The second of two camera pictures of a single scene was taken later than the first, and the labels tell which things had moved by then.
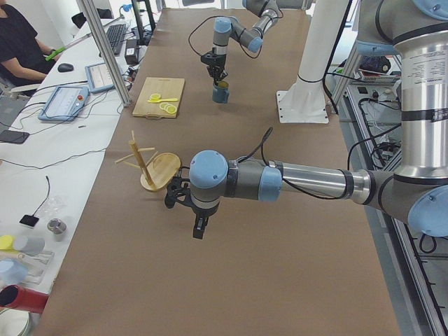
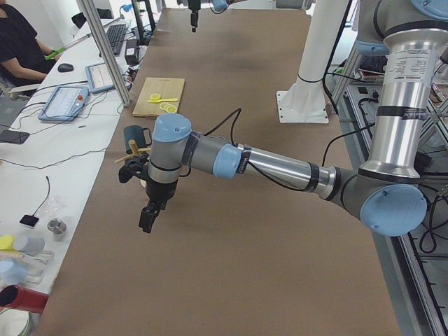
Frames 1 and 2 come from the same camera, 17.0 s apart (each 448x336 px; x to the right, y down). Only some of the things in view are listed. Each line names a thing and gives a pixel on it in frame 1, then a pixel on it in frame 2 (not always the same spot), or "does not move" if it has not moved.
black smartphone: [13, 136] does not move
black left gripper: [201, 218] to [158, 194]
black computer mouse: [65, 68] does not move
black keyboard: [115, 35] does not move
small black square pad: [31, 220] does not move
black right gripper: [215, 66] to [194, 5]
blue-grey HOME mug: [220, 93] to [141, 136]
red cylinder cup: [15, 296] does not move
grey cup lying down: [29, 246] does not move
